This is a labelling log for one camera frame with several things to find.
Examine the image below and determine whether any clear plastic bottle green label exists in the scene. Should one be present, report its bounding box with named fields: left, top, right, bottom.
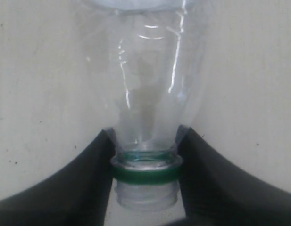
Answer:
left=74, top=0, right=212, bottom=211

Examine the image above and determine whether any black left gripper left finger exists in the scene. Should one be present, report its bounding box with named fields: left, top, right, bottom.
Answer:
left=0, top=131, right=115, bottom=226

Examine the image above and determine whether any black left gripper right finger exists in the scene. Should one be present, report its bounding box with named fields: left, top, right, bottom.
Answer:
left=176, top=126, right=291, bottom=226

